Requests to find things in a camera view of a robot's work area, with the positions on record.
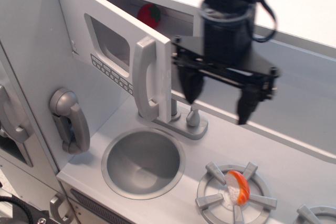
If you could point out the grey oven door handle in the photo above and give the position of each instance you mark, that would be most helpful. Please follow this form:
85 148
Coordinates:
60 210

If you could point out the grey fridge door handle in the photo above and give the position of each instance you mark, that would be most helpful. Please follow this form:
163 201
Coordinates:
13 117

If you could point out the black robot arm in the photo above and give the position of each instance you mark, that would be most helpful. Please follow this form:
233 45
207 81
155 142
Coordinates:
232 7

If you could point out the salmon sushi toy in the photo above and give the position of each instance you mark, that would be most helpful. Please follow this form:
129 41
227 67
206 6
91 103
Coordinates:
238 187

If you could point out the grey toy faucet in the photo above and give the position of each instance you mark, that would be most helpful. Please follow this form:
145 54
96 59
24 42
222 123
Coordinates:
188 123

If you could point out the red toy strawberry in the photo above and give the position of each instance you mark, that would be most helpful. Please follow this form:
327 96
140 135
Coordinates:
150 15

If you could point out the round metal sink bowl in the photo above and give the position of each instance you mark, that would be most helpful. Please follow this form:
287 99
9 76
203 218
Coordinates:
143 163

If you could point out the grey stove burner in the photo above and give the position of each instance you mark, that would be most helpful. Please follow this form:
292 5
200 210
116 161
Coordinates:
215 205
317 214

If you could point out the black oven vent grille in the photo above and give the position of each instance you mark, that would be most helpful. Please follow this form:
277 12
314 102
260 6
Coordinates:
99 210

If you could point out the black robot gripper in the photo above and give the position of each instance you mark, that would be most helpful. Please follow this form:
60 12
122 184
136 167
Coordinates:
225 53

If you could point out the grey toy microwave door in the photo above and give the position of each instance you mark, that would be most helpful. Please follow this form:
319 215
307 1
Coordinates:
107 34

